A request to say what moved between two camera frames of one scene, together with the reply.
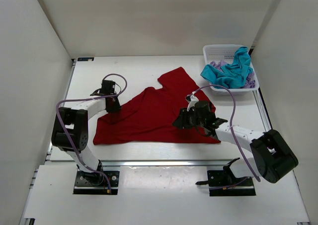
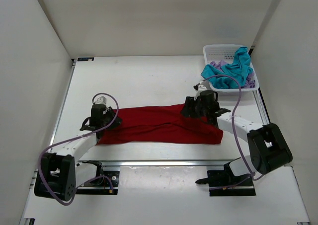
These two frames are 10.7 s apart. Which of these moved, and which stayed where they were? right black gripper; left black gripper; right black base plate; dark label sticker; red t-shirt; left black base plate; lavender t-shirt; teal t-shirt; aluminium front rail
Moved: left black gripper; right black gripper; red t-shirt
Stayed: lavender t-shirt; teal t-shirt; aluminium front rail; right black base plate; left black base plate; dark label sticker
